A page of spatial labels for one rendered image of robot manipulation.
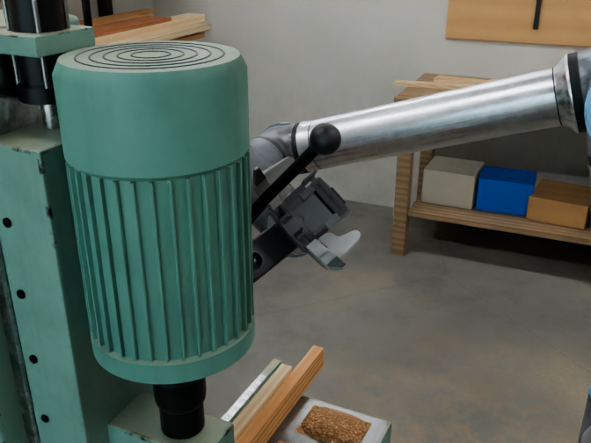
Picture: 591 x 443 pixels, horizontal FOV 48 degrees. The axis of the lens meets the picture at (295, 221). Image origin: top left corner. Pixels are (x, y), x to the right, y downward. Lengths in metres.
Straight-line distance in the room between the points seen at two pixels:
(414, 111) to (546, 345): 2.08
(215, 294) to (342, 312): 2.44
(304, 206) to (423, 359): 2.01
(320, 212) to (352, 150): 0.27
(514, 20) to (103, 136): 3.33
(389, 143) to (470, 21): 2.78
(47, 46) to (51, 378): 0.36
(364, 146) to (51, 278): 0.56
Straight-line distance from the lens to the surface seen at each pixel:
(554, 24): 3.78
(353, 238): 0.81
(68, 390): 0.81
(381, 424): 1.10
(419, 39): 3.92
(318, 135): 0.71
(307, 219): 0.85
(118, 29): 3.56
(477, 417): 2.57
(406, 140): 1.07
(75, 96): 0.59
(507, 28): 3.81
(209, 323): 0.66
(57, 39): 0.70
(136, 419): 0.86
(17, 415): 0.89
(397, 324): 3.01
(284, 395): 1.08
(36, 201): 0.70
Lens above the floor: 1.61
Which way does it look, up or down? 24 degrees down
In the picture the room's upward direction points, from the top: straight up
